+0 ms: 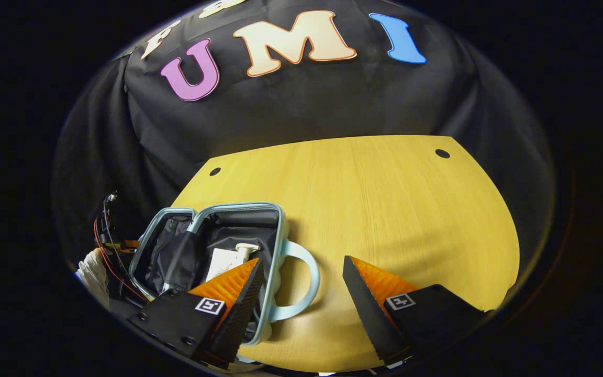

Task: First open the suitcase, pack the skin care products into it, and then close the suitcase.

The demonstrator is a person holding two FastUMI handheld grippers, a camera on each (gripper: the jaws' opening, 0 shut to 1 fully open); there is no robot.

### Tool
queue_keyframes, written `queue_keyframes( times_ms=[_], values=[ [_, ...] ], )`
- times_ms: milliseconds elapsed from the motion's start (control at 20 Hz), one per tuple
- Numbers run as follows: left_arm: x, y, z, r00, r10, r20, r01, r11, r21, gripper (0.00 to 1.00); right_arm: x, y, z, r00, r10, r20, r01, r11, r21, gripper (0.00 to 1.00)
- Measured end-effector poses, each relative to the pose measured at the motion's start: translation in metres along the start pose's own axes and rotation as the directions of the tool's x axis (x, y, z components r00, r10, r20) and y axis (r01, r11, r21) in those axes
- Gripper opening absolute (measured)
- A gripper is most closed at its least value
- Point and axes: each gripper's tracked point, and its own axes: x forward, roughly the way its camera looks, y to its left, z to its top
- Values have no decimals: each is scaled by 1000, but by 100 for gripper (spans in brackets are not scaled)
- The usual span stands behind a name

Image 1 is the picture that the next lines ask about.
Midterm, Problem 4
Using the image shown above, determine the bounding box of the light blue suitcase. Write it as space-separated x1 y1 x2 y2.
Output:
128 202 321 347

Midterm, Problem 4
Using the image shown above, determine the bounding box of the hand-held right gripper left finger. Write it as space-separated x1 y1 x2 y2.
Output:
128 258 265 370

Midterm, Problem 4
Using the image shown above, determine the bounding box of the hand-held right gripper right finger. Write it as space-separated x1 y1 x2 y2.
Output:
342 255 486 366

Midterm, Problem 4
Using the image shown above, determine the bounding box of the white skin care tube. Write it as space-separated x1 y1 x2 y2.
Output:
205 248 240 283

